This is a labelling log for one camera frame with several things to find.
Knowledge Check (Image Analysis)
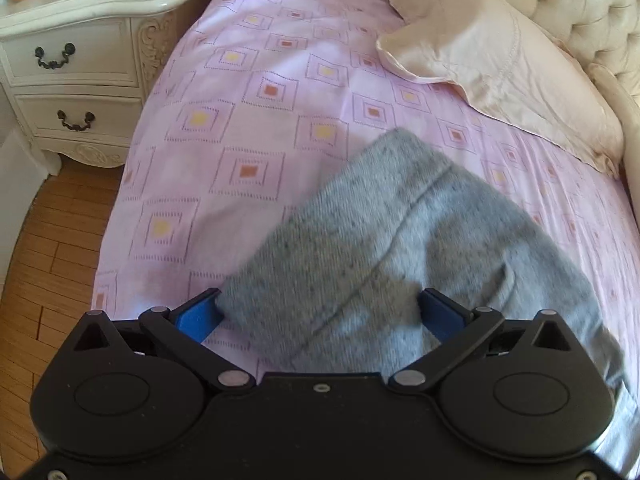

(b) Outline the grey knitted blanket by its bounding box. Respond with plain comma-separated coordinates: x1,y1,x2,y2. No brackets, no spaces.
219,127,629,411

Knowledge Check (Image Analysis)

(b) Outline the cream tufted headboard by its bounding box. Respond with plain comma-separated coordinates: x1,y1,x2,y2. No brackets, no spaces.
452,0,640,243

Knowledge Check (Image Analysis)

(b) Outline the pink patterned bed sheet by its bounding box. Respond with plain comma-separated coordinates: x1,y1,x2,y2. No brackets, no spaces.
91,0,640,461

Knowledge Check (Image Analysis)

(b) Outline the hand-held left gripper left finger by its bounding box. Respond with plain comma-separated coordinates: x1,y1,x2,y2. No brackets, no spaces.
70,287,253,394

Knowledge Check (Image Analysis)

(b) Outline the dark metal drawer handle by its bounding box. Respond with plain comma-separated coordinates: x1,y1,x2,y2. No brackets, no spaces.
56,109,97,133
33,43,77,69

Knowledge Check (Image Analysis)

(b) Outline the peach pillow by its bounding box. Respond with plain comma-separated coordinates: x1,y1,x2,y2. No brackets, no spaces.
375,4,627,179

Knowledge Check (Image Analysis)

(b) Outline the cream nightstand drawer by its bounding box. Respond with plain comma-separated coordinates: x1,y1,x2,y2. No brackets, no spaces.
1,21,140,87
14,93,147,142

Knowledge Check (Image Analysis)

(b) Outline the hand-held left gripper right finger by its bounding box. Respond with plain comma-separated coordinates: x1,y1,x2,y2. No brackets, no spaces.
387,287,573,394

